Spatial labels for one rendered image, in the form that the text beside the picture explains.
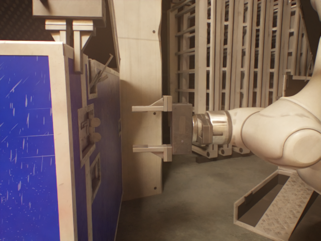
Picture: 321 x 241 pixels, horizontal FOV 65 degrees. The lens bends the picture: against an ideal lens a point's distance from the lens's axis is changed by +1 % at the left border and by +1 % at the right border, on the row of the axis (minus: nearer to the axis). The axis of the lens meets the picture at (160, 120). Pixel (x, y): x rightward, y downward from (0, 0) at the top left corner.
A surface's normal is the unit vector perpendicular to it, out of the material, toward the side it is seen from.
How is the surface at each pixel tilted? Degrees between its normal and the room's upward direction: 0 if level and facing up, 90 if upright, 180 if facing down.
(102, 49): 142
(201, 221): 0
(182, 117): 90
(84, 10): 80
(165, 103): 90
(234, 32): 90
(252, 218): 1
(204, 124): 23
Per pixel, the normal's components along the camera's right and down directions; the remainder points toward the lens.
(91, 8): 0.07, -0.04
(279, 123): -0.64, -0.64
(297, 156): 0.03, 0.21
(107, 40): 0.05, 0.87
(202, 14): 0.40, 0.13
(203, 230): 0.00, -0.99
